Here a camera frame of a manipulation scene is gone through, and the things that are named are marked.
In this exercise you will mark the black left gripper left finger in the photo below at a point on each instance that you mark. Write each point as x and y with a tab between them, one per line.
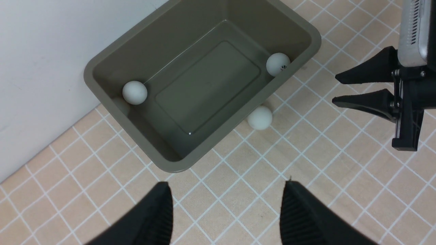
150	222

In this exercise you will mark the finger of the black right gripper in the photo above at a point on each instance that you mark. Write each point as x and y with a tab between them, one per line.
378	69
379	103

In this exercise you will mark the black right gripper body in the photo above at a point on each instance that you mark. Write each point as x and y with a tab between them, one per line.
414	92

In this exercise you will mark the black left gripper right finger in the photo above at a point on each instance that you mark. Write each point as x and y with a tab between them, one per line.
305	220

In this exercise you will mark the white ping-pong ball with logo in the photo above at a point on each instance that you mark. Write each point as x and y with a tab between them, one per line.
276	63

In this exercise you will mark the plain white ping-pong ball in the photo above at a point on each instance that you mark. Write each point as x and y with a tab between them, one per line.
261	118

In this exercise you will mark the beige grid-pattern tablecloth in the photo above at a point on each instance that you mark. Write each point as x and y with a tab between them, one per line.
94	172

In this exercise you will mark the olive green plastic bin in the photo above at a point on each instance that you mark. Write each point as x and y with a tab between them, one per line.
203	63

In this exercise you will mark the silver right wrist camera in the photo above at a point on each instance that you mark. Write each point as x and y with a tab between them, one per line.
414	33

